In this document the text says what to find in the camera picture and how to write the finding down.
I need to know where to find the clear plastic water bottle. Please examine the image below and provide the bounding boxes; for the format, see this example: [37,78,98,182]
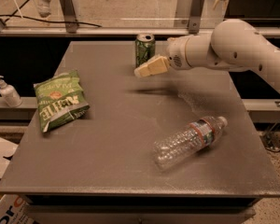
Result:
[153,116,228,170]

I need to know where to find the metal railing bracket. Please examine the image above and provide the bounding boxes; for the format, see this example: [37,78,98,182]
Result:
[59,0,78,34]
[188,0,204,34]

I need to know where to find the white paper sheet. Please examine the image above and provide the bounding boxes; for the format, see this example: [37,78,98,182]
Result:
[0,137,18,179]

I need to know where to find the white pump dispenser bottle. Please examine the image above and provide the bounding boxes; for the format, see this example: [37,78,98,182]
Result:
[0,76,22,107]

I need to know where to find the right metal railing bracket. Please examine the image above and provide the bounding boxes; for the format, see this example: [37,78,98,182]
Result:
[188,0,204,34]

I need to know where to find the black cable on floor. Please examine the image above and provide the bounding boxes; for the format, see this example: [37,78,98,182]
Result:
[0,0,103,29]

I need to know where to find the left metal railing bracket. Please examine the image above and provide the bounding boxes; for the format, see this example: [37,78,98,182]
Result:
[59,0,78,34]

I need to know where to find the black cables at right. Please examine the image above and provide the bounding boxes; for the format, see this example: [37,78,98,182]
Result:
[260,123,280,153]

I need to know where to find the cardboard box with print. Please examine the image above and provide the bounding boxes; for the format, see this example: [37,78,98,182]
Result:
[0,194,38,224]

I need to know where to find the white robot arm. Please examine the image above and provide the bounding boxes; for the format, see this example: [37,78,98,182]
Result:
[134,19,280,93]

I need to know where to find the green soda can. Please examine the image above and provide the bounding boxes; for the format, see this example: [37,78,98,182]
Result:
[135,34,155,67]

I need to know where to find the green chip bag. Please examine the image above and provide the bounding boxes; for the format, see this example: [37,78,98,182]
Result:
[34,70,90,133]

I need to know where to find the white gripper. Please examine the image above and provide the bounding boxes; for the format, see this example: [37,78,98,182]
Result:
[134,36,191,77]

